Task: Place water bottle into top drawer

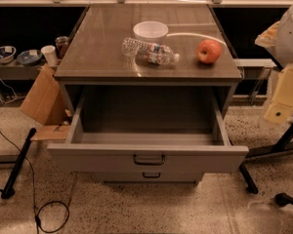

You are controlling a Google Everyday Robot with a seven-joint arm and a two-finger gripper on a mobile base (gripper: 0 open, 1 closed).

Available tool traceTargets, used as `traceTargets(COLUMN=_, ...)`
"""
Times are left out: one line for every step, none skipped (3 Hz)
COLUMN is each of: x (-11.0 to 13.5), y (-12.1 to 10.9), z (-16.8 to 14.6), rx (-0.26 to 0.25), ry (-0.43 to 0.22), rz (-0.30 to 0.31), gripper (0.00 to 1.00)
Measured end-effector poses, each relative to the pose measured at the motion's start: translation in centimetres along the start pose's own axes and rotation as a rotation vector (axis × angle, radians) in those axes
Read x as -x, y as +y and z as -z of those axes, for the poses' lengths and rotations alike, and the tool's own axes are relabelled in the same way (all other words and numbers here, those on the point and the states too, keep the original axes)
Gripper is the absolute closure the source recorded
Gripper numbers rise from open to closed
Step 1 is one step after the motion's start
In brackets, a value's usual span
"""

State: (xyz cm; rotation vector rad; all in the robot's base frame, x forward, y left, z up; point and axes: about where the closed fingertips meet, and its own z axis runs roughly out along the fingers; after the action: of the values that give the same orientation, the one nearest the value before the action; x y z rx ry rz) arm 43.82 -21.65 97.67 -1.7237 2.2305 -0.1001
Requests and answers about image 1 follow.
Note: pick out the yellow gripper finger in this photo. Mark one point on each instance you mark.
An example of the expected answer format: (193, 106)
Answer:
(281, 106)

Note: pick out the clear plastic water bottle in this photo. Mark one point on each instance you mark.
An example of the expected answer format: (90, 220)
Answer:
(149, 51)

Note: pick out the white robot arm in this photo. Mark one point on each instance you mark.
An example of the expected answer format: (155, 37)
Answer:
(278, 41)

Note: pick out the grey drawer cabinet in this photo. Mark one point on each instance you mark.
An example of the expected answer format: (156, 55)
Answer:
(94, 57)

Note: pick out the open grey top drawer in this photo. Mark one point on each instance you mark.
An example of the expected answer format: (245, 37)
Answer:
(149, 131)

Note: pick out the lower grey drawer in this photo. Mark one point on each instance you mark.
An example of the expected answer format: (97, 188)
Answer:
(149, 177)

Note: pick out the red apple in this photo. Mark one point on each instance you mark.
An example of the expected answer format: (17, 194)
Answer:
(208, 51)

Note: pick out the black caster foot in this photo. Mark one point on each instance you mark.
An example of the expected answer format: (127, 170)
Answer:
(283, 199)

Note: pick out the white bowl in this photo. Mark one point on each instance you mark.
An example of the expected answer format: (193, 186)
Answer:
(151, 31)

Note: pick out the dark glass jar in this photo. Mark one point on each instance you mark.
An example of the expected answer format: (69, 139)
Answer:
(62, 44)

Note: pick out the white paper cup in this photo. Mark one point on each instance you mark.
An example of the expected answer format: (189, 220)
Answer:
(49, 52)

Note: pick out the brown cardboard box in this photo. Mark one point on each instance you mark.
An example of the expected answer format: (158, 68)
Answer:
(45, 104)

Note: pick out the blue bowl right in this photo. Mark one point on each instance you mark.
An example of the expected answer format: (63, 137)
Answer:
(29, 57)

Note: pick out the blue bowl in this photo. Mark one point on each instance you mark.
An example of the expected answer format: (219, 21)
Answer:
(7, 54)
(29, 57)

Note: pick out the blue bowl left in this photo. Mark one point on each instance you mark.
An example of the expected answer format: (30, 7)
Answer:
(7, 54)

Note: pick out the black stand leg left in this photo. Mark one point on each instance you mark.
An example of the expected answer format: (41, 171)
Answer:
(8, 190)

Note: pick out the black stand frame right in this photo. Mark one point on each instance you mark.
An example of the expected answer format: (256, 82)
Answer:
(285, 143)

